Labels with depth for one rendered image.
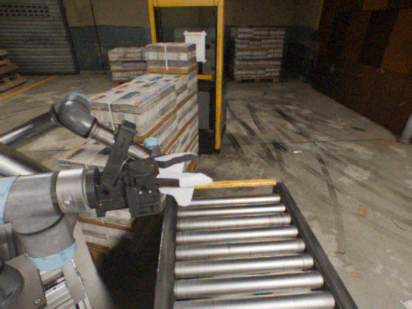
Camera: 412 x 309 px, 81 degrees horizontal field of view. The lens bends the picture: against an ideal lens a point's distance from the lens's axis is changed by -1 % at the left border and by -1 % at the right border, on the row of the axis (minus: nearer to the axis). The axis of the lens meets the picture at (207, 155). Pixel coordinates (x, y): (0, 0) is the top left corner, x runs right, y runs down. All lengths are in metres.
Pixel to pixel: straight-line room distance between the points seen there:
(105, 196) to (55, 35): 8.52
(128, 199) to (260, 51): 6.40
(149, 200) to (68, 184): 0.13
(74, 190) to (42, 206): 0.05
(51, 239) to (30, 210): 0.08
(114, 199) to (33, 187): 0.12
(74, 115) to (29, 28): 8.17
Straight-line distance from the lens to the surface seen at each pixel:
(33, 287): 0.92
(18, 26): 9.32
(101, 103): 1.55
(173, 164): 0.49
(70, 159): 1.48
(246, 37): 6.58
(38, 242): 0.52
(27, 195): 0.47
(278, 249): 0.92
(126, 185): 0.44
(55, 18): 8.85
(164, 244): 0.90
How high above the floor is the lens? 1.48
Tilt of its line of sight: 29 degrees down
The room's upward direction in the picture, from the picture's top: straight up
